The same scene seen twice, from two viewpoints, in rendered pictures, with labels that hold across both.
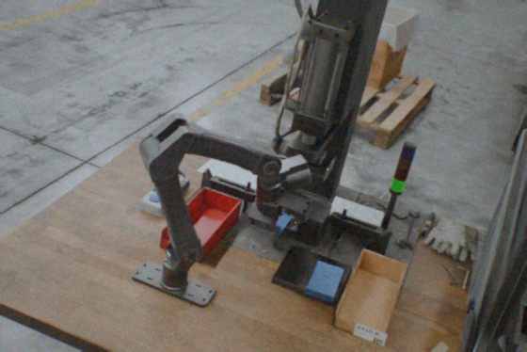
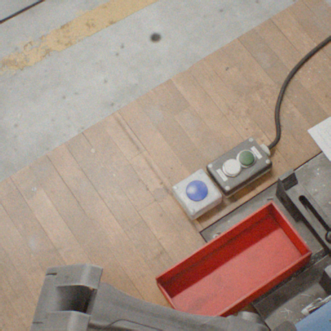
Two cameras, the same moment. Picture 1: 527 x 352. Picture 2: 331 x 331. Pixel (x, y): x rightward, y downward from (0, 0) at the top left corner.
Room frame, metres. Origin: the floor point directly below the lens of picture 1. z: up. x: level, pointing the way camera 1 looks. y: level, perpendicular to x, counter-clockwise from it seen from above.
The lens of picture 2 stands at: (1.12, -0.12, 2.39)
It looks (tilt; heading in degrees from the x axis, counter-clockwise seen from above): 66 degrees down; 48
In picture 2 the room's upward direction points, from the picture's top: 8 degrees counter-clockwise
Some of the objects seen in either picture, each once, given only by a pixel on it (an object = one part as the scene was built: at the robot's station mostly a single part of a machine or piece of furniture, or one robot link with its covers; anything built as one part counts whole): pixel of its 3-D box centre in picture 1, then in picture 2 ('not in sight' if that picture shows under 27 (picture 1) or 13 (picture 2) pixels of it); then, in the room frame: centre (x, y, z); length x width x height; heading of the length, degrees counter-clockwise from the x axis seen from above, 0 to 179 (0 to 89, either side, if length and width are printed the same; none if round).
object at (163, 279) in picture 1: (175, 272); not in sight; (1.23, 0.16, 0.94); 0.20 x 0.07 x 0.08; 74
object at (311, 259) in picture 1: (311, 274); not in sight; (1.36, -0.18, 0.91); 0.17 x 0.16 x 0.02; 74
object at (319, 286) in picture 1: (325, 278); not in sight; (1.33, -0.21, 0.93); 0.15 x 0.07 x 0.03; 167
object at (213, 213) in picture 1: (202, 222); (234, 269); (1.47, 0.13, 0.93); 0.25 x 0.12 x 0.06; 164
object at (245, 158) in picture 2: not in sight; (246, 159); (1.65, 0.25, 0.93); 0.03 x 0.03 x 0.02
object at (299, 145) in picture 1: (313, 116); not in sight; (1.64, -0.11, 1.22); 0.26 x 0.18 x 0.30; 164
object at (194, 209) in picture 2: (154, 207); (197, 196); (1.54, 0.28, 0.90); 0.07 x 0.07 x 0.06; 74
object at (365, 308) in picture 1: (372, 295); not in sight; (1.30, -0.33, 0.93); 0.25 x 0.13 x 0.08; 164
